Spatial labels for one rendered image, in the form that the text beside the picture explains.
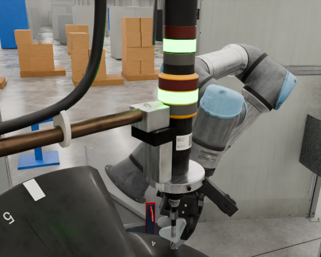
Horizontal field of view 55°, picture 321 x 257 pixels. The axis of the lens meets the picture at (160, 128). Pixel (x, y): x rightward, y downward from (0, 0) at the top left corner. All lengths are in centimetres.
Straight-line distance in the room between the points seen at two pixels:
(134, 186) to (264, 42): 157
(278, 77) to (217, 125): 48
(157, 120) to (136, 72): 822
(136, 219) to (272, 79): 61
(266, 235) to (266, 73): 192
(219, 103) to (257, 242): 217
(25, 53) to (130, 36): 296
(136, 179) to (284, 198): 197
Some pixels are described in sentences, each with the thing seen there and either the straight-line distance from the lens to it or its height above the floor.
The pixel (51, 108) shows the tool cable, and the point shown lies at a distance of 26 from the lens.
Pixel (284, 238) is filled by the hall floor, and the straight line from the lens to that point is 277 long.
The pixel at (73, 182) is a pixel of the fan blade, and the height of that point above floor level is 139.
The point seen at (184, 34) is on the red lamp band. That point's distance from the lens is 32.
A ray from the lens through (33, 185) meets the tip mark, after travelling 48.
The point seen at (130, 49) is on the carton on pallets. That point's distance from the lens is 840.
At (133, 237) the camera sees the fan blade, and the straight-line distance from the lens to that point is 73.
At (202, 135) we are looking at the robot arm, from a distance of 58.
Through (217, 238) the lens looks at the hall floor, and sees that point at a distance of 263.
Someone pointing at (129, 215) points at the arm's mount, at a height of 104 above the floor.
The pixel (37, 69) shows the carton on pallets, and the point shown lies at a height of 18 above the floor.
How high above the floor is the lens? 164
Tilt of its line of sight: 20 degrees down
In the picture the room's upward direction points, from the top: 1 degrees clockwise
